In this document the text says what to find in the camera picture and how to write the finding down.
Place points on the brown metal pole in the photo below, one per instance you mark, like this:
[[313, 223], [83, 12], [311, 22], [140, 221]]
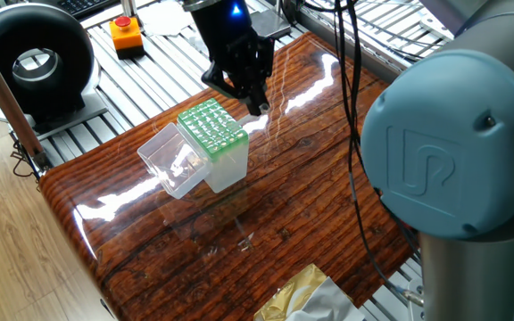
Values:
[[2, 93]]

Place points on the green pipette tip rack box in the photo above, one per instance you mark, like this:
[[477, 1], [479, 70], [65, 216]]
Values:
[[214, 129]]

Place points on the gold tissue pack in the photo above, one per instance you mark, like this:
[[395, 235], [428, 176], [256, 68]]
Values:
[[292, 294]]

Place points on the black keyboard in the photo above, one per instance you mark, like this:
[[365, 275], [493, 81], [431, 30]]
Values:
[[83, 6]]

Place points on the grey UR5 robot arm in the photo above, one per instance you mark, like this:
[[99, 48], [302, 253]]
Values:
[[453, 142]]

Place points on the clear plastic box lid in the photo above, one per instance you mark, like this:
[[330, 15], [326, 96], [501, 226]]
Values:
[[172, 162]]

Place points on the white paper sheet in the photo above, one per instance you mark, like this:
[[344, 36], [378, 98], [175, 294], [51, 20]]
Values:
[[163, 18]]

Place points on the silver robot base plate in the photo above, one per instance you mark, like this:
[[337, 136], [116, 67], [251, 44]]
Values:
[[415, 303]]

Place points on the clear large pipette tip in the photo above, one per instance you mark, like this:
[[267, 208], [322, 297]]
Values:
[[250, 119]]

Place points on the yellow emergency stop button box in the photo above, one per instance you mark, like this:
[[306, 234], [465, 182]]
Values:
[[126, 38]]

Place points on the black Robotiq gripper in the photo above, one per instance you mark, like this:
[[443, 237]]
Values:
[[234, 40]]

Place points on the perforated aluminium plate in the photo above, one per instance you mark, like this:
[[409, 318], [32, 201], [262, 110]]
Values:
[[435, 27]]

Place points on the grey rectangular metal plate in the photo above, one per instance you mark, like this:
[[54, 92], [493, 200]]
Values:
[[270, 22]]

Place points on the glossy wood-grain board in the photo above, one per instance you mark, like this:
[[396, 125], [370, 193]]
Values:
[[261, 214]]

